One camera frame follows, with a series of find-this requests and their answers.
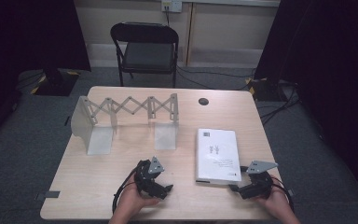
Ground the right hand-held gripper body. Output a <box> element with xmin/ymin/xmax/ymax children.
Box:
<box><xmin>238</xmin><ymin>160</ymin><xmax>279</xmax><ymax>201</ymax></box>

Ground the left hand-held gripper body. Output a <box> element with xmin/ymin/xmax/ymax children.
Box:
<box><xmin>134</xmin><ymin>156</ymin><xmax>169</xmax><ymax>201</ymax></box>

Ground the white book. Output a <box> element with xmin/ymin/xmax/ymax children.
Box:
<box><xmin>195</xmin><ymin>128</ymin><xmax>242</xmax><ymax>186</ymax></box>

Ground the white expandable metal book rack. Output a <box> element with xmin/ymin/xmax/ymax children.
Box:
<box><xmin>70</xmin><ymin>92</ymin><xmax>180</xmax><ymax>156</ymax></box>

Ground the person's left hand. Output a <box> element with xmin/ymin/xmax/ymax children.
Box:
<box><xmin>117</xmin><ymin>175</ymin><xmax>161</xmax><ymax>219</ymax></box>

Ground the person's right hand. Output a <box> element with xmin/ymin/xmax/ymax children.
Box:
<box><xmin>255</xmin><ymin>183</ymin><xmax>294</xmax><ymax>218</ymax></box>

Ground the black stand base yellow tape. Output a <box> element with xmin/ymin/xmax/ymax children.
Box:
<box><xmin>245</xmin><ymin>76</ymin><xmax>295</xmax><ymax>103</ymax></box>
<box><xmin>30</xmin><ymin>67</ymin><xmax>81</xmax><ymax>97</ymax></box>

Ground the grey tape strip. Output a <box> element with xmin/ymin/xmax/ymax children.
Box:
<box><xmin>34</xmin><ymin>190</ymin><xmax>62</xmax><ymax>202</ymax></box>

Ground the black folding chair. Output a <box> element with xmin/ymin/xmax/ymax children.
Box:
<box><xmin>109</xmin><ymin>21</ymin><xmax>180</xmax><ymax>89</ymax></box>

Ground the dark curtain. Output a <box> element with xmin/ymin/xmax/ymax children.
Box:
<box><xmin>254</xmin><ymin>0</ymin><xmax>358</xmax><ymax>197</ymax></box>
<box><xmin>0</xmin><ymin>0</ymin><xmax>92</xmax><ymax>94</ymax></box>

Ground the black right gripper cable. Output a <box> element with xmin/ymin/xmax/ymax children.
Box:
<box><xmin>269</xmin><ymin>175</ymin><xmax>296</xmax><ymax>214</ymax></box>

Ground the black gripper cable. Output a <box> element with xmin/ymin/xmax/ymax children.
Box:
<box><xmin>269</xmin><ymin>175</ymin><xmax>296</xmax><ymax>214</ymax></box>
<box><xmin>112</xmin><ymin>167</ymin><xmax>142</xmax><ymax>216</ymax></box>

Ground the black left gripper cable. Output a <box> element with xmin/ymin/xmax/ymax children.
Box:
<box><xmin>112</xmin><ymin>167</ymin><xmax>142</xmax><ymax>216</ymax></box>

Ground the black floor cable bundle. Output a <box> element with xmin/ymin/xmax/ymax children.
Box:
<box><xmin>259</xmin><ymin>81</ymin><xmax>300</xmax><ymax>126</ymax></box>

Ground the black plugged power cable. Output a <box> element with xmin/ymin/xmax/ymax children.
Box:
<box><xmin>164</xmin><ymin>5</ymin><xmax>172</xmax><ymax>26</ymax></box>

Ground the white wall socket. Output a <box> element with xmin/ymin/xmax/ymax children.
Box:
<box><xmin>160</xmin><ymin>0</ymin><xmax>183</xmax><ymax>14</ymax></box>

